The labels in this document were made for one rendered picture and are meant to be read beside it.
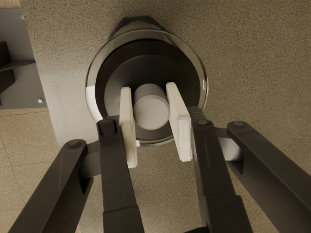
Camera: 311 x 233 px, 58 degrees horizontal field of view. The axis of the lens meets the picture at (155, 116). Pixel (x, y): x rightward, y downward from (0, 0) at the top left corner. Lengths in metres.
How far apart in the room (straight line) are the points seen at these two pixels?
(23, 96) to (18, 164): 0.42
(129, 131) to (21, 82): 1.39
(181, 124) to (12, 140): 1.58
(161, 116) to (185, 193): 0.41
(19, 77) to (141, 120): 1.35
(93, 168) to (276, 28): 0.42
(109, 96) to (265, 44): 0.34
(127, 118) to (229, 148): 0.06
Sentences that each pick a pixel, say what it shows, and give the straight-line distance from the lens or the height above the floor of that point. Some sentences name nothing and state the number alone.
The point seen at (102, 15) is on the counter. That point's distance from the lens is 0.46.
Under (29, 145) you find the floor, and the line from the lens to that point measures 1.70.
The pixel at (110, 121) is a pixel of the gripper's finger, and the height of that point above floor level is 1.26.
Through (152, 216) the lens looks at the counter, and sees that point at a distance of 0.63.
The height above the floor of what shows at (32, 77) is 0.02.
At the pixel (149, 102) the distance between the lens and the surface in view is 0.20.
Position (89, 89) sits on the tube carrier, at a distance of 0.25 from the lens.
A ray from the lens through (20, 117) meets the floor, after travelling 1.63.
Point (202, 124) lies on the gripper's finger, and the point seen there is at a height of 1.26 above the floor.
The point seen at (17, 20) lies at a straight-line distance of 1.48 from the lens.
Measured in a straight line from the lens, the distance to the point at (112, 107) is 0.24.
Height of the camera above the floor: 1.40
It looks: 66 degrees down
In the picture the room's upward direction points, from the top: 168 degrees clockwise
